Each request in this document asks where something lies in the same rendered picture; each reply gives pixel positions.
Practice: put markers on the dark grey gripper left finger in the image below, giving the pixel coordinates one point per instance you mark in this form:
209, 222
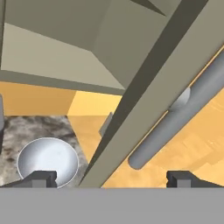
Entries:
40, 178

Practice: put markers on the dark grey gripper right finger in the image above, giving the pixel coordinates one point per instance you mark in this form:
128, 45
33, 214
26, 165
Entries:
183, 178

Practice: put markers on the olive cabinet door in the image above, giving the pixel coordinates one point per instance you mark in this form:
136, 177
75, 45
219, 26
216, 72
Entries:
163, 96

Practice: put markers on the grey metal bowl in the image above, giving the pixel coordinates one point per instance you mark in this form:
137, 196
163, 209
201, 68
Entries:
48, 157

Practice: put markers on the grey wall socket plate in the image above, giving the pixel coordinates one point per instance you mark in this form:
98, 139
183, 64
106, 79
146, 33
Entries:
105, 124

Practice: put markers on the olive wall cabinet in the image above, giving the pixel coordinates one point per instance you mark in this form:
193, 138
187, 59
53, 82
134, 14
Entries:
67, 40

